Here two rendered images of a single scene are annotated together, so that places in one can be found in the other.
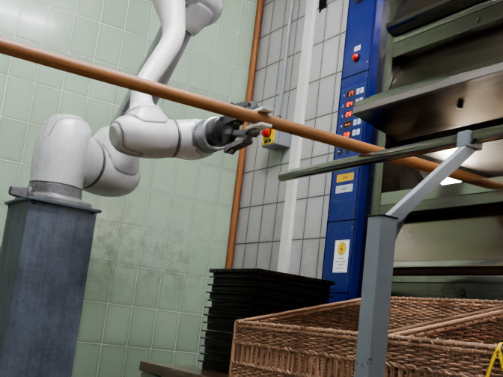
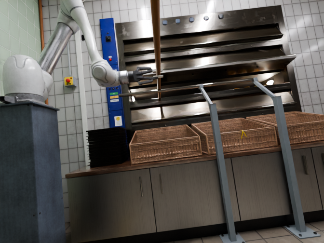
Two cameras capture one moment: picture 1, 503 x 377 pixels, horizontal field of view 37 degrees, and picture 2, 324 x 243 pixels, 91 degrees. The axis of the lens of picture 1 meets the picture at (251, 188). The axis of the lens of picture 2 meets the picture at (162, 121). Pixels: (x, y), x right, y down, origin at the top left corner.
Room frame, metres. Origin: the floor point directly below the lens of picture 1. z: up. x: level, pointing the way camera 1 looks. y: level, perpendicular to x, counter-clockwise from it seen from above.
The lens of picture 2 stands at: (1.19, 0.94, 0.78)
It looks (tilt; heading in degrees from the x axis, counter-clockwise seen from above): 5 degrees up; 299
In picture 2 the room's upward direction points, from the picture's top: 7 degrees counter-clockwise
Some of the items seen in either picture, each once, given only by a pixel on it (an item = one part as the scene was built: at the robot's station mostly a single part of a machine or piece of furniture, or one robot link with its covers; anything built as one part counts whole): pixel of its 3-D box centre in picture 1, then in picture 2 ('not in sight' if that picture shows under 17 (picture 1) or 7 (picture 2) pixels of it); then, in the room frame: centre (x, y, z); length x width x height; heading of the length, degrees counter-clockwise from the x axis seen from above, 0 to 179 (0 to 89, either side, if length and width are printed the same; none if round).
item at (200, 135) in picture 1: (213, 134); (124, 77); (1.91, 0.11, 1.20); 0.09 x 0.06 x 0.09; 120
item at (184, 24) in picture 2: not in sight; (199, 24); (1.56, -0.89, 1.99); 1.80 x 0.08 x 0.21; 30
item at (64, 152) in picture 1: (64, 151); (24, 77); (2.20, 0.57, 1.17); 0.18 x 0.16 x 0.22; 149
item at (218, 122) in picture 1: (227, 129); (135, 76); (1.84, 0.08, 1.20); 0.09 x 0.07 x 0.08; 30
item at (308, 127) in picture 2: not in sight; (290, 125); (0.89, -0.94, 0.72); 0.56 x 0.49 x 0.28; 32
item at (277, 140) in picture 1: (276, 135); (70, 82); (2.82, -0.07, 1.46); 0.10 x 0.07 x 0.10; 30
